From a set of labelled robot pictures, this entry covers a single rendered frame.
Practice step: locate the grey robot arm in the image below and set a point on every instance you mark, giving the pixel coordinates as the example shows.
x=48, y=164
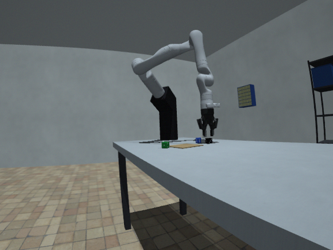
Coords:
x=143, y=68

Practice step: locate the green die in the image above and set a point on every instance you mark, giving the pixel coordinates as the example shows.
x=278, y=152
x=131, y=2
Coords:
x=165, y=144

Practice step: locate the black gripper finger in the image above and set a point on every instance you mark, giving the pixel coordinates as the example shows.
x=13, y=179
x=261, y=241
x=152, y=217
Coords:
x=213, y=125
x=203, y=126

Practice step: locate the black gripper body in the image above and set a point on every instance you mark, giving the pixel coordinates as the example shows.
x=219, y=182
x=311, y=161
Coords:
x=207, y=113

